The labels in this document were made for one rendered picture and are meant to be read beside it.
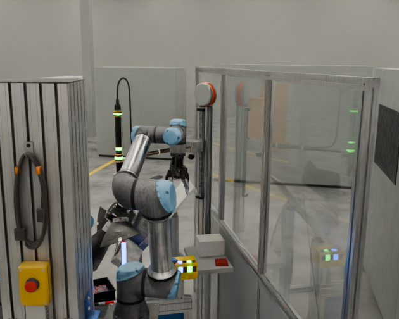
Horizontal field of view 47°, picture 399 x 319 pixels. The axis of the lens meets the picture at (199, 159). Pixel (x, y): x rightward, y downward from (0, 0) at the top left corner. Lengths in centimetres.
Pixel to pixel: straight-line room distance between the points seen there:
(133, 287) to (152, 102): 806
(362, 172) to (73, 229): 93
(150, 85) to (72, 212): 837
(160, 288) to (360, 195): 85
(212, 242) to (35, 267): 164
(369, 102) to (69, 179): 95
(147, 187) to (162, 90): 811
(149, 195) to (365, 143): 74
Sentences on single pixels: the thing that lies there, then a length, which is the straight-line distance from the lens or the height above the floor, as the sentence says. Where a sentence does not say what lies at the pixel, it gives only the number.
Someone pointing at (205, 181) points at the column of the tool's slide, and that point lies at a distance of 311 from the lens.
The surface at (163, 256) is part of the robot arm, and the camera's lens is 181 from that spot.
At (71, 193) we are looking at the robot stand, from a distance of 148.
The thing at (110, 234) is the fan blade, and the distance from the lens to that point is 258.
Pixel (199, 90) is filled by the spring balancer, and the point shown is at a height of 191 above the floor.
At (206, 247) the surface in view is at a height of 93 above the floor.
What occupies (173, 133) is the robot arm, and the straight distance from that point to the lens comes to 194.
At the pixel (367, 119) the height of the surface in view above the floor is 192.
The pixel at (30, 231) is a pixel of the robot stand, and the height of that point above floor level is 156.
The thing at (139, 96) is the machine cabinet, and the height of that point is 135.
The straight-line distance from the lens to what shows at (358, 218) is 157.
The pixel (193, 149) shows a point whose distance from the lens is 298.
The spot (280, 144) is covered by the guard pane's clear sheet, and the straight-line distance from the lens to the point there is 216.
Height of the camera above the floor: 209
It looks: 12 degrees down
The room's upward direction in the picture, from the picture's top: 1 degrees clockwise
